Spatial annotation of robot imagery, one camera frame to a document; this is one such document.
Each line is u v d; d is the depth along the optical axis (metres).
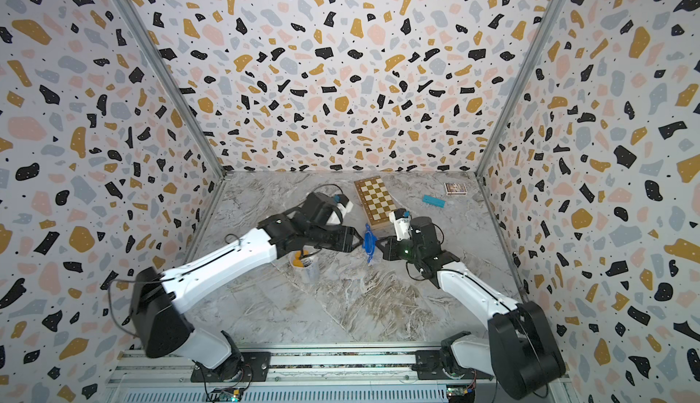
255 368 0.73
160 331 0.41
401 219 0.76
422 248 0.66
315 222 0.60
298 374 0.73
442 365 0.72
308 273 0.86
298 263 0.80
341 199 0.71
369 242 0.87
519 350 0.42
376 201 1.10
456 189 1.16
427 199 1.13
